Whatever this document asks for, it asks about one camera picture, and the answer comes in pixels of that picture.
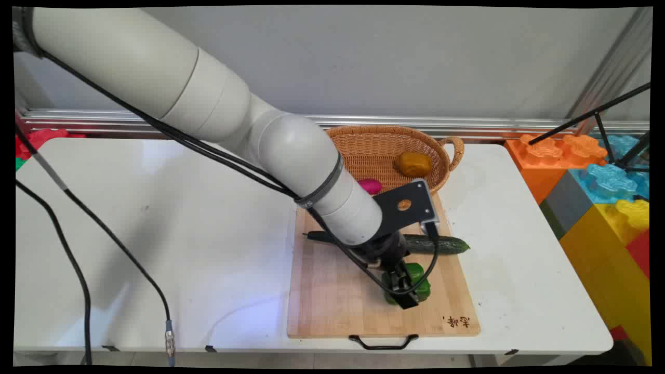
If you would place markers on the brown potato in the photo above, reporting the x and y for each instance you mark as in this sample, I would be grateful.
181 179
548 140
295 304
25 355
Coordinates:
414 164

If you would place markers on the black wrist camera mount plate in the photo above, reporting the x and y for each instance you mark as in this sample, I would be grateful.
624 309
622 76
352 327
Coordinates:
423 200

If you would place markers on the long green cucumber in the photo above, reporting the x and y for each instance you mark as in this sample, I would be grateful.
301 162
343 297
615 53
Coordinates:
447 245

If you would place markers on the aluminium rail along wall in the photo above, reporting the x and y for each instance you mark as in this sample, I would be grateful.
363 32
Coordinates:
104 120

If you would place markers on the orange foam building block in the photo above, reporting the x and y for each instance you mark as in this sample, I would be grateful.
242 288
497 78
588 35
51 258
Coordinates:
540 161

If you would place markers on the purple sweet potato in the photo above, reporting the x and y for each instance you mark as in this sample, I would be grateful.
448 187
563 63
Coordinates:
372 186

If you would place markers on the blue foam building block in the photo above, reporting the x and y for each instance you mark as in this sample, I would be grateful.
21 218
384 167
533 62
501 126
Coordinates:
608 182

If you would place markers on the woven wicker basket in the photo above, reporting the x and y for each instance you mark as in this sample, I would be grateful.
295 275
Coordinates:
374 148

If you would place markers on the light blue foam block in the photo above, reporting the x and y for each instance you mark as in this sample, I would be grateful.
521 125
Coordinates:
623 145

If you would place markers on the grey foam building block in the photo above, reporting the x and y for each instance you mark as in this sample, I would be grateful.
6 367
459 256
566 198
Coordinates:
566 205

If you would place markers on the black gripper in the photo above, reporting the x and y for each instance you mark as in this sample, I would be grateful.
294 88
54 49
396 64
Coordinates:
384 249

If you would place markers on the red foam piece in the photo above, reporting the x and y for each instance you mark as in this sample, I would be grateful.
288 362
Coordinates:
44 137

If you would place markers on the green foam piece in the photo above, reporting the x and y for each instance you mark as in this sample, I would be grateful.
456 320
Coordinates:
19 163

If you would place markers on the red foam building block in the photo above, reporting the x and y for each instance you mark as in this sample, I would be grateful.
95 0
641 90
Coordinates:
640 252

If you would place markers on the green bell pepper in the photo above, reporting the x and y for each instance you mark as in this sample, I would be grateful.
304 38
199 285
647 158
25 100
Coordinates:
422 288

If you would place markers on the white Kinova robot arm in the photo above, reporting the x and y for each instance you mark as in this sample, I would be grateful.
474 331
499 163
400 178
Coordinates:
156 78

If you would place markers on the wooden cutting board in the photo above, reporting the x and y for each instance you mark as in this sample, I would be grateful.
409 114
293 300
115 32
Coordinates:
332 296

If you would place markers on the black tripod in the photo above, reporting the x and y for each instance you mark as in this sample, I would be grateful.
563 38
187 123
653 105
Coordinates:
597 111

